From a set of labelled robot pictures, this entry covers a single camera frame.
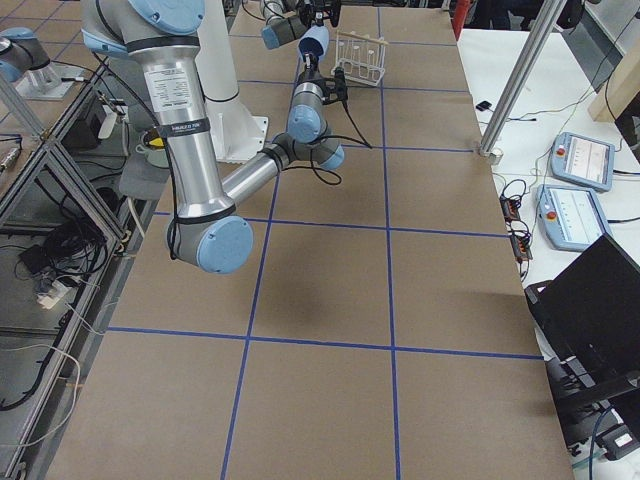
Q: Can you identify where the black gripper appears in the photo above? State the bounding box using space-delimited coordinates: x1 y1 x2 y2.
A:
297 52 321 86

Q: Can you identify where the light blue plastic cup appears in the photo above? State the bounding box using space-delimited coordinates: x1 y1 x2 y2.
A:
298 25 329 60

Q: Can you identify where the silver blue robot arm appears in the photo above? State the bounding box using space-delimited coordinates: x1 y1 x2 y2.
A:
1 1 310 101
82 1 344 274

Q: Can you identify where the steel bowl with corn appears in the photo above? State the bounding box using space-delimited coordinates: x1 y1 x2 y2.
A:
135 129 169 169

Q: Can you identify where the small black usb device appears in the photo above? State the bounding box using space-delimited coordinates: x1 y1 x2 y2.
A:
475 101 492 111

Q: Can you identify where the black orange usb hub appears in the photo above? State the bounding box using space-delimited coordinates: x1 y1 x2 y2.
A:
499 196 522 222

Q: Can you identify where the far teach pendant tablet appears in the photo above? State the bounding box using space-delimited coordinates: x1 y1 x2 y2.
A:
549 132 616 192

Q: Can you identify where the teach pendant tablet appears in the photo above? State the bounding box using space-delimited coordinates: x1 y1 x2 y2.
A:
536 184 612 252
549 132 616 192

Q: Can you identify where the near teach pendant tablet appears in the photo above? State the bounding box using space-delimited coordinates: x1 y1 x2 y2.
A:
536 184 612 252

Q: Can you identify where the black laptop on stand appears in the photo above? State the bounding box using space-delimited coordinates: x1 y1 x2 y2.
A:
525 233 639 435

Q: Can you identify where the white wire cup holder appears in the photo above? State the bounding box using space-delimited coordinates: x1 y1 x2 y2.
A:
333 30 389 87

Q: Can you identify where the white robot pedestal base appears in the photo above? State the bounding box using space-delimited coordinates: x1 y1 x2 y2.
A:
196 1 269 163

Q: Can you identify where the aluminium frame post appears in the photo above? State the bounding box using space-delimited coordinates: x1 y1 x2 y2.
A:
478 0 566 165

